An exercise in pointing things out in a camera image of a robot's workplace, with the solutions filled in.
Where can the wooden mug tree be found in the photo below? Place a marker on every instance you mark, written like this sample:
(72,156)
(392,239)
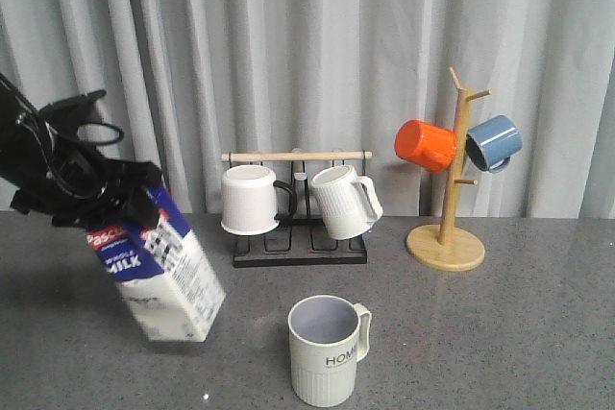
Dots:
(444,246)

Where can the white mug black handle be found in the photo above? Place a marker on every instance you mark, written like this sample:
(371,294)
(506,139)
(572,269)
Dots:
(250,201)

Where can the cream HOME cup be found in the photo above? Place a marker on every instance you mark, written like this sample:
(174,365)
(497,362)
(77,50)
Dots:
(328,336)

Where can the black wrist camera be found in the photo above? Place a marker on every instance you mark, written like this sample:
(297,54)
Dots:
(68,115)

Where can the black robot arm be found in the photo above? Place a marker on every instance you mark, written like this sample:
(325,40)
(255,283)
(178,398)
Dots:
(25,134)

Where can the Pascual whole milk carton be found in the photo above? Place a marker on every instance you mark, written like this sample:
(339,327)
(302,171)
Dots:
(162,274)

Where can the blue mug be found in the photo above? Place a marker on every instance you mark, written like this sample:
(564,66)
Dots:
(491,144)

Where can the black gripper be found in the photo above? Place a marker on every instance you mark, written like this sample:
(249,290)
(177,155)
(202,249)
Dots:
(81,188)

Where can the orange mug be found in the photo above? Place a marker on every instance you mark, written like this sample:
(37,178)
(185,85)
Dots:
(426,145)

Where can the white ribbed mug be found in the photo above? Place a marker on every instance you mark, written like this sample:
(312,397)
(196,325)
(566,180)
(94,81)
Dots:
(348,202)

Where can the grey curtain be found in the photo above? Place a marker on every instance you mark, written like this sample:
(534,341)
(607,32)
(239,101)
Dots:
(190,80)

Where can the black wire mug rack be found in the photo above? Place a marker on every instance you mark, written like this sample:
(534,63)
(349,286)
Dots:
(300,239)

